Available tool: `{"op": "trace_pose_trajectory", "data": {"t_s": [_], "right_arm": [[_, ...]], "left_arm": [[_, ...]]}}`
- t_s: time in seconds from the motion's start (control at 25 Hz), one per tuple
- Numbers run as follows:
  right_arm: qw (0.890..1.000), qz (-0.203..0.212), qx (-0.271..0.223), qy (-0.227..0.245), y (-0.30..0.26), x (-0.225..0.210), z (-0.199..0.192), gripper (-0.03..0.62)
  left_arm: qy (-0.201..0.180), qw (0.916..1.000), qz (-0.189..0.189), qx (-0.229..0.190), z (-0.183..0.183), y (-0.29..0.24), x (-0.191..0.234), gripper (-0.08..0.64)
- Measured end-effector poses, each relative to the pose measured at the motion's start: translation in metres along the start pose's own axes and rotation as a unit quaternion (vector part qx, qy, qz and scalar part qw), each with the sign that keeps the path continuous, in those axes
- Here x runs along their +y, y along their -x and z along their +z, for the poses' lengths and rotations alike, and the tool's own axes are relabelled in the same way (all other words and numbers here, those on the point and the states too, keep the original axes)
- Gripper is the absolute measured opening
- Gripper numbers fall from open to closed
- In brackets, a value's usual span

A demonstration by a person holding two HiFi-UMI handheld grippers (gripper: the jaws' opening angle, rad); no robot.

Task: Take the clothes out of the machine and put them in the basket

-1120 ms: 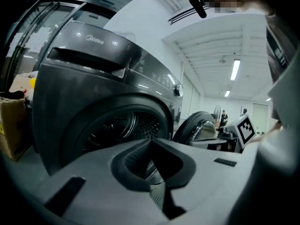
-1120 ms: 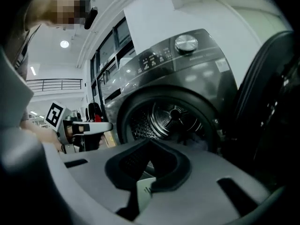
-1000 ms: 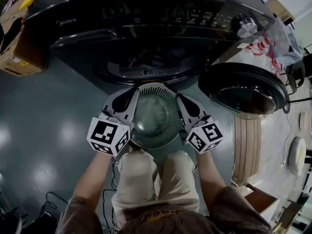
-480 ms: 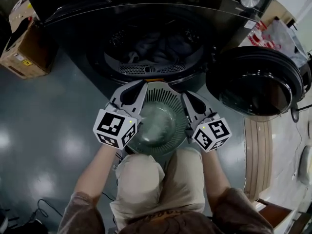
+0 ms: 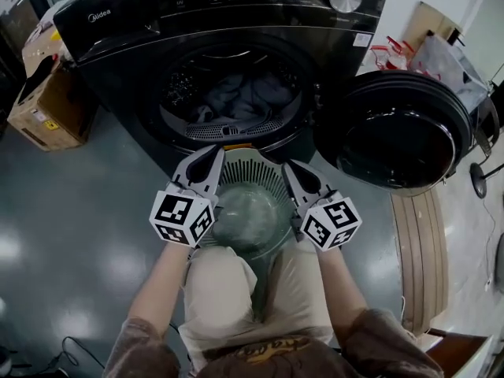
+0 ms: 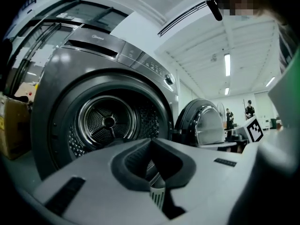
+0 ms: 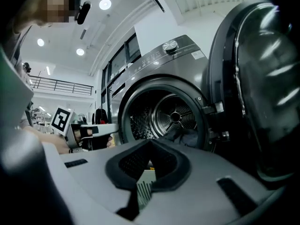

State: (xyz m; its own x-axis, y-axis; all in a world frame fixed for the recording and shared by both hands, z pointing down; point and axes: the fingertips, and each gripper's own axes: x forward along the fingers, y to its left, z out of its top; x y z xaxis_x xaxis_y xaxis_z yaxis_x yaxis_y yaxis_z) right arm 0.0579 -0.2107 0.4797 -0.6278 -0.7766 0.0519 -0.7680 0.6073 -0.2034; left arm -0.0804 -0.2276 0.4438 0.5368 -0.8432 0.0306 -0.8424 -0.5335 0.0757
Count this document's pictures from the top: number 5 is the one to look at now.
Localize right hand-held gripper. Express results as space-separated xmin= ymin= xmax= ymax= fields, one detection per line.
xmin=280 ymin=161 xmax=363 ymax=252

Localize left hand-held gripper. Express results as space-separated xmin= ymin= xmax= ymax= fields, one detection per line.
xmin=148 ymin=145 xmax=226 ymax=250

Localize green plastic laundry basket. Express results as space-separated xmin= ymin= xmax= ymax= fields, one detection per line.
xmin=195 ymin=146 xmax=302 ymax=324

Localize dark grey clothes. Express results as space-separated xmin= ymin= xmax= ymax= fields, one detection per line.
xmin=188 ymin=71 xmax=300 ymax=124

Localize black washing machine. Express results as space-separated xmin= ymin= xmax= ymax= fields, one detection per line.
xmin=53 ymin=0 xmax=391 ymax=180

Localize person's right forearm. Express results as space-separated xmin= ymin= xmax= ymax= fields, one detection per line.
xmin=314 ymin=246 xmax=373 ymax=322

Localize person's left forearm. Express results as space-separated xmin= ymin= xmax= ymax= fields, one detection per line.
xmin=128 ymin=242 xmax=198 ymax=330

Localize round black washer door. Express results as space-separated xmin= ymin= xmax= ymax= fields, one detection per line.
xmin=313 ymin=69 xmax=473 ymax=198

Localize person's beige trousers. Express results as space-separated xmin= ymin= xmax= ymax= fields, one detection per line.
xmin=179 ymin=242 xmax=335 ymax=369

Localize beige grooved wooden board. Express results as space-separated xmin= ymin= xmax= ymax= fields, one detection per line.
xmin=389 ymin=187 xmax=450 ymax=336

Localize open cardboard box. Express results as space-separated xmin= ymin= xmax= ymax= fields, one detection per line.
xmin=6 ymin=25 xmax=99 ymax=153

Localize pile of red-lidded clear containers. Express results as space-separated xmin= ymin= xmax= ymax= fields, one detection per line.
xmin=369 ymin=35 xmax=422 ymax=74

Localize person's brown printed t-shirt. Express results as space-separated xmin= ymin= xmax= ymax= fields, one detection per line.
xmin=104 ymin=307 xmax=446 ymax=378

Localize translucent plastic bag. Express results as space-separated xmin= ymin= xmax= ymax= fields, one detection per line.
xmin=409 ymin=33 xmax=491 ymax=113

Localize black round-back chair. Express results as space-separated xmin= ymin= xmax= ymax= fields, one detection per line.
xmin=470 ymin=92 xmax=501 ymax=159

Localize flat cardboard panel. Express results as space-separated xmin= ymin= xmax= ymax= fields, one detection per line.
xmin=401 ymin=1 xmax=468 ymax=50

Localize white round basin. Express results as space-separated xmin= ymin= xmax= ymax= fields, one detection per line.
xmin=495 ymin=234 xmax=504 ymax=287

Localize brown wooden cabinet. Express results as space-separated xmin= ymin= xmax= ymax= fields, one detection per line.
xmin=417 ymin=327 xmax=493 ymax=378

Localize black pedestal fan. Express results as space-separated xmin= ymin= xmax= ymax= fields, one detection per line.
xmin=468 ymin=147 xmax=504 ymax=200

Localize white floor cable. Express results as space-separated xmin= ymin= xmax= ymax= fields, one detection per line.
xmin=482 ymin=198 xmax=498 ymax=291

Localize black floor cable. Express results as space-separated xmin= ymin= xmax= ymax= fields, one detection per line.
xmin=39 ymin=335 xmax=107 ymax=378

